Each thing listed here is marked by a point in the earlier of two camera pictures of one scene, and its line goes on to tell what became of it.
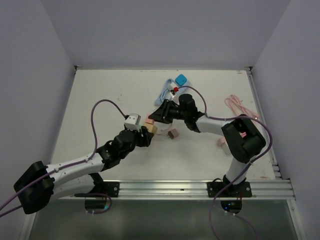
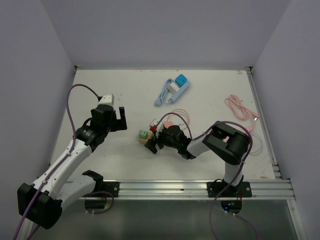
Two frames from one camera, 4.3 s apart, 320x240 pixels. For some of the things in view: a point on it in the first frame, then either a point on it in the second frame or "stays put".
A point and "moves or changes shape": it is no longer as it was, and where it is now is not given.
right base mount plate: (242, 190) stays put
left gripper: (145, 140) -> (120, 124)
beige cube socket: (151, 128) moves or changes shape
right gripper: (162, 114) -> (151, 144)
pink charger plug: (150, 121) moves or changes shape
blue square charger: (181, 79) stays put
